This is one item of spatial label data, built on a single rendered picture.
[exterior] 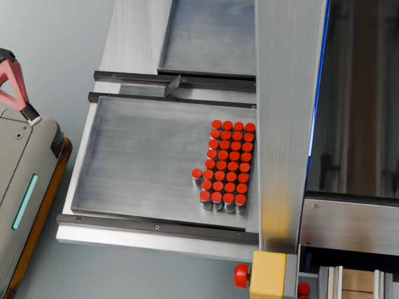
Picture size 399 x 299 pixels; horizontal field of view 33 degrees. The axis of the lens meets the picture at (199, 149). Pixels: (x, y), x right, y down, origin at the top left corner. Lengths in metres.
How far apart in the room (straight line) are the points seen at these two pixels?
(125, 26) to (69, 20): 1.25
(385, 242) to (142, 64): 0.69
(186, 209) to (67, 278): 1.02
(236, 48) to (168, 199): 0.39
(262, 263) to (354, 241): 0.15
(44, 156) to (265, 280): 1.23
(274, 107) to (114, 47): 0.84
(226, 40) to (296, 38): 0.87
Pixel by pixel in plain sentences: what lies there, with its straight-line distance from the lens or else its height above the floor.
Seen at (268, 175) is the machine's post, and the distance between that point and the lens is 0.90.
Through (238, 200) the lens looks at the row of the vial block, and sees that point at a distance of 1.26.
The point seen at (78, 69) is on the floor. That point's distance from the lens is 2.65.
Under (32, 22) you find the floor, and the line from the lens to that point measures 2.85.
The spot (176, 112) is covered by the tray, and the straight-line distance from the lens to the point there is 1.41.
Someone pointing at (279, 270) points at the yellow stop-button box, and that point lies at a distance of 1.10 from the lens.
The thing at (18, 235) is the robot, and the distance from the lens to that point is 2.14.
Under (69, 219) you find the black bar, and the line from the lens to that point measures 1.32.
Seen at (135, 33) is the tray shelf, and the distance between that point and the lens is 1.55.
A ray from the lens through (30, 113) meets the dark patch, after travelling 1.11.
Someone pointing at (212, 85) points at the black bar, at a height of 0.90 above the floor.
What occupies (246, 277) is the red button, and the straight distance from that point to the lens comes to 1.12.
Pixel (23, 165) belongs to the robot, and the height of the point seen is 0.28.
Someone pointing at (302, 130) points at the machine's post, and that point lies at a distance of 0.79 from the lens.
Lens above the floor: 2.07
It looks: 61 degrees down
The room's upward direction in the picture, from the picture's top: 10 degrees counter-clockwise
